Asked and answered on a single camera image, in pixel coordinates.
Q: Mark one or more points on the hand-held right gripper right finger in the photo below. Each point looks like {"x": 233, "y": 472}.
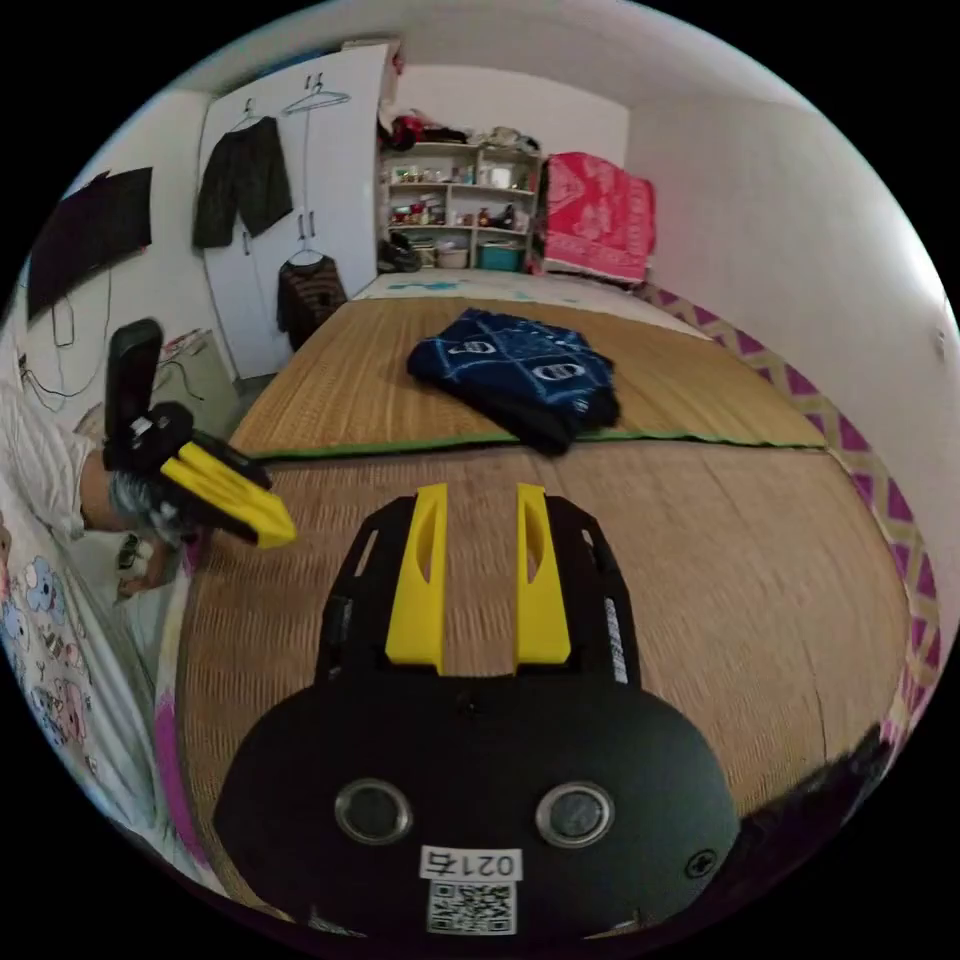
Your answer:
{"x": 541, "y": 615}

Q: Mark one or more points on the white wardrobe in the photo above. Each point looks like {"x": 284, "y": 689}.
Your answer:
{"x": 337, "y": 187}

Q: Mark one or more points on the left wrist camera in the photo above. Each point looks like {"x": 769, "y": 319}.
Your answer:
{"x": 133, "y": 375}

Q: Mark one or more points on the bed with woven mat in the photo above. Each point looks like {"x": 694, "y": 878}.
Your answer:
{"x": 712, "y": 570}

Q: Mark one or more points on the cream open shelf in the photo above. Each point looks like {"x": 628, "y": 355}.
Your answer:
{"x": 457, "y": 206}

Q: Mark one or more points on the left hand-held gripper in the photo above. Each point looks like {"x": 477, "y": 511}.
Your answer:
{"x": 166, "y": 424}

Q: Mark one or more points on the person's left forearm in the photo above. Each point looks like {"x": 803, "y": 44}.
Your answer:
{"x": 96, "y": 491}

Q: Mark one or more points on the person's body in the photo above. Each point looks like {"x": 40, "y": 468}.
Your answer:
{"x": 45, "y": 465}

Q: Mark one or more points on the pink patterned blanket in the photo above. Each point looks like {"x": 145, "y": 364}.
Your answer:
{"x": 600, "y": 217}

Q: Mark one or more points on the black hanging shorts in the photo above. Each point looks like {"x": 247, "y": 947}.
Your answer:
{"x": 240, "y": 184}

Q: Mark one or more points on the person's left hand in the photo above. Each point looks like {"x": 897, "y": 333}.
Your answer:
{"x": 146, "y": 551}

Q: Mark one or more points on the dark striped hanging sweater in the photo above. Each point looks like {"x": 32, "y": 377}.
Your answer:
{"x": 309, "y": 292}

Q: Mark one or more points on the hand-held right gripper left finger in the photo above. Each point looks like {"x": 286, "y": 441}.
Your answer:
{"x": 417, "y": 600}

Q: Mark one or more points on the black wall television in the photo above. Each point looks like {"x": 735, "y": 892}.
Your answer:
{"x": 90, "y": 232}

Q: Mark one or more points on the black garment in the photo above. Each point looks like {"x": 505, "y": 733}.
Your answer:
{"x": 817, "y": 810}

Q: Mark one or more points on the blue patterned long sleeve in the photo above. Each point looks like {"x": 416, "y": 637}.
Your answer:
{"x": 517, "y": 364}

